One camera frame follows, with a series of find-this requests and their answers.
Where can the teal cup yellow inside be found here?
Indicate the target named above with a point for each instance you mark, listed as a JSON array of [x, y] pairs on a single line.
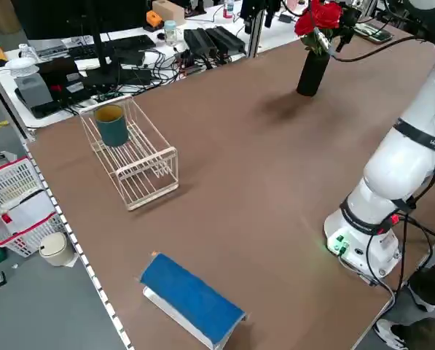
[[111, 131]]

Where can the black keyboard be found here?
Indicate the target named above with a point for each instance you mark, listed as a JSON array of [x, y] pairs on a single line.
[[126, 43]]

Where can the black ribbed power adapter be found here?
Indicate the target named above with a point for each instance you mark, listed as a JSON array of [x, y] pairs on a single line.
[[199, 42], [226, 38]]

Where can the black cylindrical vase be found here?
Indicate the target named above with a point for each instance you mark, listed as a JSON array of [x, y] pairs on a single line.
[[312, 76]]

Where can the cardboard box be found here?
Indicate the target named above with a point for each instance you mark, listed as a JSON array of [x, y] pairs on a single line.
[[169, 11]]

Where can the person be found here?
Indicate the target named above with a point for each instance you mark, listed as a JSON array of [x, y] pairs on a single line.
[[432, 277]]

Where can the white basket red rim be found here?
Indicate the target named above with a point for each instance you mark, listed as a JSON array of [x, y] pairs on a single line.
[[16, 189]]

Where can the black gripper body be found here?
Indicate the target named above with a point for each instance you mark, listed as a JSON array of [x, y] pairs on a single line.
[[352, 18]]

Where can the black monitor with stand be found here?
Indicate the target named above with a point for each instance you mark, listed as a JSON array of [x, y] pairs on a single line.
[[75, 18]]

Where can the aluminium profile post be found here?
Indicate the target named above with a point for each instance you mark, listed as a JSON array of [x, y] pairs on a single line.
[[255, 29]]

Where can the small beige bin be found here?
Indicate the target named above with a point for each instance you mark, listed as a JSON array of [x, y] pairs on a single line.
[[55, 249]]

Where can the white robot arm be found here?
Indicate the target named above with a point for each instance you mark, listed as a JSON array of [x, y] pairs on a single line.
[[392, 171]]

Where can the orange black device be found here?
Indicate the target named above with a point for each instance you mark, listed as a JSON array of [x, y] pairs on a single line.
[[154, 20]]

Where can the blue topped white stand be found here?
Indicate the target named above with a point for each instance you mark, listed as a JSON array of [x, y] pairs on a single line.
[[188, 291]]

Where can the grey box device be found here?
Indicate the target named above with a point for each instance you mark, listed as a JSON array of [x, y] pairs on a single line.
[[35, 93]]

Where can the clear plastic bottle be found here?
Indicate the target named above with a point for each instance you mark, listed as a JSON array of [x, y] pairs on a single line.
[[170, 33]]

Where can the red rose bouquet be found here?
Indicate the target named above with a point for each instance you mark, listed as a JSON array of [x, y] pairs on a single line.
[[319, 16]]

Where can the bottle with red label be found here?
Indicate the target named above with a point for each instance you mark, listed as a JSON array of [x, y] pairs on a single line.
[[229, 9]]

